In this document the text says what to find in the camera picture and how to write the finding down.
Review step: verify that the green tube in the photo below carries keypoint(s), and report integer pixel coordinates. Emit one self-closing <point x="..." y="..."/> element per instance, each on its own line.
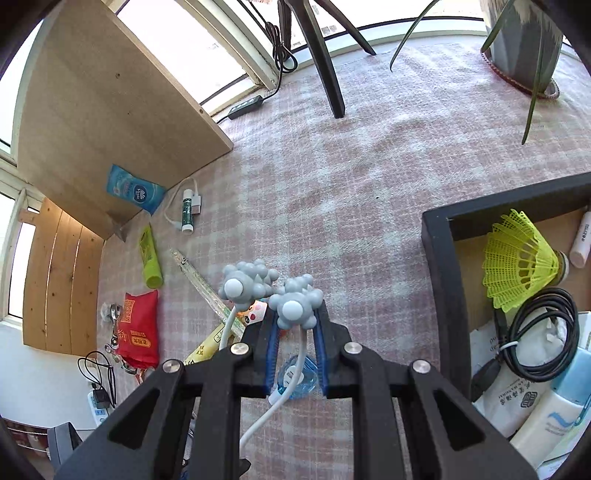
<point x="150" y="258"/>

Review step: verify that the small white tube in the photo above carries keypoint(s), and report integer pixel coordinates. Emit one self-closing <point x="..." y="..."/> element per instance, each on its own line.
<point x="581" y="244"/>

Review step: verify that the yellow shuttlecock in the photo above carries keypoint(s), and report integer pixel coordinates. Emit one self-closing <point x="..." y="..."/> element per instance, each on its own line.
<point x="517" y="263"/>

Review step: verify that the pine wood panel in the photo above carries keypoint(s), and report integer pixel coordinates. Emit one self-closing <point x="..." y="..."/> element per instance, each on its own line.
<point x="60" y="277"/>

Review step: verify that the cream patterned paper sleeve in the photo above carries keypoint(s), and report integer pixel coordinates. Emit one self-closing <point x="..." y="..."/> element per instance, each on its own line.
<point x="207" y="344"/>

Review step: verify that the chopsticks in clear wrapper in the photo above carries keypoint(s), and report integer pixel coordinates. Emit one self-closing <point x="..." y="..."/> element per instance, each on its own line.
<point x="198" y="286"/>

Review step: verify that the white power strip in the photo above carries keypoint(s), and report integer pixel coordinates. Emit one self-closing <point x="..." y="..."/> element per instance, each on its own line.
<point x="99" y="415"/>

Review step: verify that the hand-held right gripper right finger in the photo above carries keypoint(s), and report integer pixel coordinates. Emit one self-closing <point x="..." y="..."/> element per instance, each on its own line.
<point x="324" y="353"/>

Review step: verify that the green white glue stick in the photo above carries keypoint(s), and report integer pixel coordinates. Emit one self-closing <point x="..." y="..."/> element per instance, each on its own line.
<point x="187" y="212"/>

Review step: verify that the white sunscreen bottle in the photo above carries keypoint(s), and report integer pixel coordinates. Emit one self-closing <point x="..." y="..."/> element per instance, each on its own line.
<point x="549" y="424"/>

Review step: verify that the light wooden board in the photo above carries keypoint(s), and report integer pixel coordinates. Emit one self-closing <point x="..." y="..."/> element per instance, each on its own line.
<point x="115" y="115"/>

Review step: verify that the small red white toy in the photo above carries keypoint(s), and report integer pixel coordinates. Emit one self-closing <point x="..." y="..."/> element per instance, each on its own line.
<point x="253" y="314"/>

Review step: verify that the potted plant grey pot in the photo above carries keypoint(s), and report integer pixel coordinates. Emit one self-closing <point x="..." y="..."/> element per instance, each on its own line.
<point x="521" y="41"/>

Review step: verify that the pink plaid cloth desktop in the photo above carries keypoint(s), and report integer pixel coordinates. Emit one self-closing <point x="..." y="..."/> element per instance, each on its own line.
<point x="369" y="207"/>

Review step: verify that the black tripod legs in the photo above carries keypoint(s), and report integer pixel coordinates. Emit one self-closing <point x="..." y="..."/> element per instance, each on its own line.
<point x="328" y="69"/>

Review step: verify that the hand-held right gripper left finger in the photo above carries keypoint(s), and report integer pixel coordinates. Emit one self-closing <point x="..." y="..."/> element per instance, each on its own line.
<point x="270" y="353"/>

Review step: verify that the black charger plug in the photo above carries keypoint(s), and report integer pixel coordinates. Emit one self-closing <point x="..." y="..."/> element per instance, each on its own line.
<point x="100" y="399"/>

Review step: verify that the black storage box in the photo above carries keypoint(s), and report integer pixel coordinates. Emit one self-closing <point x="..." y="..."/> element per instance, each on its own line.
<point x="443" y="286"/>

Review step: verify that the blue wet wipes packet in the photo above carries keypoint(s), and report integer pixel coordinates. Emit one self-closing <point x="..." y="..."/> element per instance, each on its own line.
<point x="134" y="189"/>

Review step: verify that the small blue sanitizer bottle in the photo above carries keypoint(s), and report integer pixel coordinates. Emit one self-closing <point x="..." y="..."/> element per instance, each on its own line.
<point x="302" y="383"/>

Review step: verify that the red snack packet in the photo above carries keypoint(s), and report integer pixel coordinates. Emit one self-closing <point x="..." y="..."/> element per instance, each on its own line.
<point x="138" y="332"/>

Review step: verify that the white printed packet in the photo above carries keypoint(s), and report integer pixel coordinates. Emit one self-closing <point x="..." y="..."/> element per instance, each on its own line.
<point x="508" y="401"/>

